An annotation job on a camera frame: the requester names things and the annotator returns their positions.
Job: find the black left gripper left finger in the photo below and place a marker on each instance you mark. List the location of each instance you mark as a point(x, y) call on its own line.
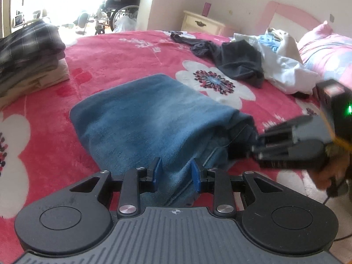
point(138, 181)

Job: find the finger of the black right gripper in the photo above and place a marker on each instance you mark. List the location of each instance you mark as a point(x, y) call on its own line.
point(308, 154)
point(287, 133)

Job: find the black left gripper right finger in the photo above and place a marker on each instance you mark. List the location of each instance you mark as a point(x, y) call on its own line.
point(216, 182)

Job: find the blue denim jeans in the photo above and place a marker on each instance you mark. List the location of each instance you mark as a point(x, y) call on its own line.
point(130, 125)

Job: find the white clothes pile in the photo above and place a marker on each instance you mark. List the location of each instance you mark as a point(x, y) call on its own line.
point(281, 61)

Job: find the stack of folded clothes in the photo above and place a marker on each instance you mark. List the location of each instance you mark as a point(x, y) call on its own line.
point(32, 59)

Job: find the person right hand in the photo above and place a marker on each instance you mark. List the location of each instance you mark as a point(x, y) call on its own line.
point(330, 167)

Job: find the pink pillow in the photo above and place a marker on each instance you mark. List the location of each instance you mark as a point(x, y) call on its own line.
point(327, 53)

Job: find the black garment on bed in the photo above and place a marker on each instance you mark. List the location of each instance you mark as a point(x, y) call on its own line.
point(237, 60)

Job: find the pink floral bed blanket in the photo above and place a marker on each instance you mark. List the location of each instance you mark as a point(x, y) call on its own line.
point(40, 150)

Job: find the pink headboard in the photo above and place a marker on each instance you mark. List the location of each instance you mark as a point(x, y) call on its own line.
point(293, 20)

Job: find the cream bedside nightstand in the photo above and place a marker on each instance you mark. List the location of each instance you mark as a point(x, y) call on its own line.
point(193, 22)

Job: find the black camera box orange trim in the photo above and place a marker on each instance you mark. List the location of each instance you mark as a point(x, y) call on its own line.
point(335, 107)

